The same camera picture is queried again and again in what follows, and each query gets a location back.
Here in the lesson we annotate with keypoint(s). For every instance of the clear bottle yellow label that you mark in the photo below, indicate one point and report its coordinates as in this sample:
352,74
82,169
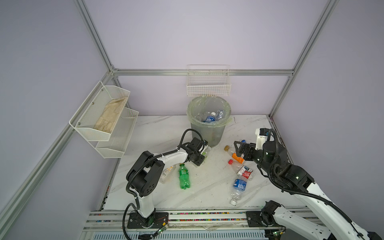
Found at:
165,175

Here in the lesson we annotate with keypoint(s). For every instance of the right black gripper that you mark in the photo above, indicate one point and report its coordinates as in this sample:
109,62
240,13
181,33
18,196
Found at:
248,148

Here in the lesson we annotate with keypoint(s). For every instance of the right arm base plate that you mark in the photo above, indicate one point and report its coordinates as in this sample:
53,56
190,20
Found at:
254,219

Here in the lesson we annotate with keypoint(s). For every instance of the white wire wall basket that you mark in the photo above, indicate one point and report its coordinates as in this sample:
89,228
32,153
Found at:
208,80

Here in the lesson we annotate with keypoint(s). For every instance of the red label crushed bottle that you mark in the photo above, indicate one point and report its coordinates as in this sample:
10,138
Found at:
241,170

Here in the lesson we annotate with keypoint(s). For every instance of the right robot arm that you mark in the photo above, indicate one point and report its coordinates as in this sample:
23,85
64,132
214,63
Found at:
294,180

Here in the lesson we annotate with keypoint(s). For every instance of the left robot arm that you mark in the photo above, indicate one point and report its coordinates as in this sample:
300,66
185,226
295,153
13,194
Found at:
144,175

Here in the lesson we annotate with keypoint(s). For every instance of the blue label bottle front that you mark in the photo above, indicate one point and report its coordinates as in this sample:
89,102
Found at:
238,189

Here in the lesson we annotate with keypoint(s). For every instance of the orange label bottle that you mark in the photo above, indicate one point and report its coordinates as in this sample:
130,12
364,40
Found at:
232,152

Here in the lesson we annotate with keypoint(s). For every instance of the white mesh lower shelf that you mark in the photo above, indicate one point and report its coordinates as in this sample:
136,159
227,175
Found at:
121,135

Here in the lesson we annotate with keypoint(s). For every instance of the mesh waste bin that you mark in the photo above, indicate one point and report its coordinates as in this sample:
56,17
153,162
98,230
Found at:
212,136

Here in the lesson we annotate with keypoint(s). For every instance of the white mesh shelf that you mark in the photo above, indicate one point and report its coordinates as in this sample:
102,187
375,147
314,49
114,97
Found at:
121,135
97,118

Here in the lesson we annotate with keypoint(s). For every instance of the green soda bottle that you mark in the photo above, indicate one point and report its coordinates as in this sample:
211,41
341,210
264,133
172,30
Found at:
184,177

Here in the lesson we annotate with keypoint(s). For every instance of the clear crushed bottle purple print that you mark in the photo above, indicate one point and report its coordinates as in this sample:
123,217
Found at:
220,114

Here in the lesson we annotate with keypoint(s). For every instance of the beige cloth in shelf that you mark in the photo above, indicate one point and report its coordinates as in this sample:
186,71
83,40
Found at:
110,115

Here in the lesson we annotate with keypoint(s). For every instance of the blue label bottle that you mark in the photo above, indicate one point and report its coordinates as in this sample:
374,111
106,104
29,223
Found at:
211,117
238,189

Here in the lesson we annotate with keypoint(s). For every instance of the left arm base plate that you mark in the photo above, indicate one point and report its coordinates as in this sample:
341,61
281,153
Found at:
154,221

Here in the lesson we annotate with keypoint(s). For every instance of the white mesh upper shelf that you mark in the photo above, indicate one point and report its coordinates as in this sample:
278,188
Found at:
97,118

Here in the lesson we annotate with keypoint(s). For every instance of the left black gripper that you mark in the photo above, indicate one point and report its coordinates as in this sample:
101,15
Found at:
199,161

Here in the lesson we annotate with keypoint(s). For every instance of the crushed bottle green label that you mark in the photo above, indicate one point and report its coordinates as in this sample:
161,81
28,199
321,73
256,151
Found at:
206,151

